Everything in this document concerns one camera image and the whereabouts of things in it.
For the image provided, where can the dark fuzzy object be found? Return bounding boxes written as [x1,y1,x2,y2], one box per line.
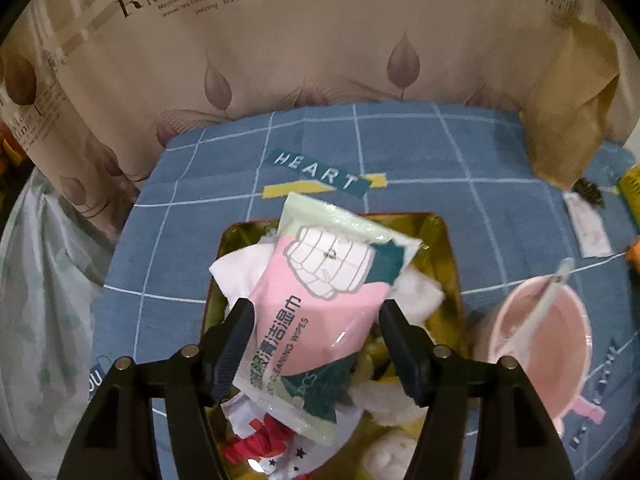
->
[572,177,606,208]

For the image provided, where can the beige leaf print curtain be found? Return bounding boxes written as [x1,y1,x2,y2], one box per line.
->
[0,0,640,221]

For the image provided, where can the gold metal tin tray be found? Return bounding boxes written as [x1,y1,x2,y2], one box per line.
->
[202,211,473,480]

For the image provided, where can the translucent green print plastic sheet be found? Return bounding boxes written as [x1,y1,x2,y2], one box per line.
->
[0,170,121,461]

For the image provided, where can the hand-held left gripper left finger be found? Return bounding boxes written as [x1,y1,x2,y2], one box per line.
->
[57,298,256,480]

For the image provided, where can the yellow packet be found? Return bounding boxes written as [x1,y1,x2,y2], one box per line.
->
[617,162,640,201]

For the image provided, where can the white spoon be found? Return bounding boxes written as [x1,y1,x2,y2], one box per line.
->
[505,257,575,356]

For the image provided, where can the white plush toy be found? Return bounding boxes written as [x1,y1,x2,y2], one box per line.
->
[350,340,426,423]

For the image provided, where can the blue checked bed sheet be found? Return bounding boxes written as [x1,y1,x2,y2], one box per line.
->
[87,101,640,480]

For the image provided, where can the beige plush toy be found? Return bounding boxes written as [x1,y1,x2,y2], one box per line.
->
[362,430,418,480]

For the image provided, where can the red-white patterned packets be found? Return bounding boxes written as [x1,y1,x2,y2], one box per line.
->
[222,415,296,468]

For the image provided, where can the pink green wet wipes pack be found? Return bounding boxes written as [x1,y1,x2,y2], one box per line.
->
[231,191,423,446]

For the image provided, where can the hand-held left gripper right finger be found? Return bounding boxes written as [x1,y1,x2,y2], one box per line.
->
[378,299,576,480]

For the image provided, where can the white star print cloth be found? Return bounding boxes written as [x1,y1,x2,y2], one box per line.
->
[260,440,321,480]

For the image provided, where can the brown paper bag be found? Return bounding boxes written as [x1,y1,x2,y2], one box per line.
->
[520,7,623,191]

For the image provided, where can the white flat sachet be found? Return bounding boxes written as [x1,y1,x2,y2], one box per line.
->
[562,191,615,259]

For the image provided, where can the pink mug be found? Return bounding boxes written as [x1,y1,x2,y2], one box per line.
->
[472,275,607,436]

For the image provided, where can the white tissue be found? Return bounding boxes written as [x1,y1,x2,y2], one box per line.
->
[209,245,281,311]

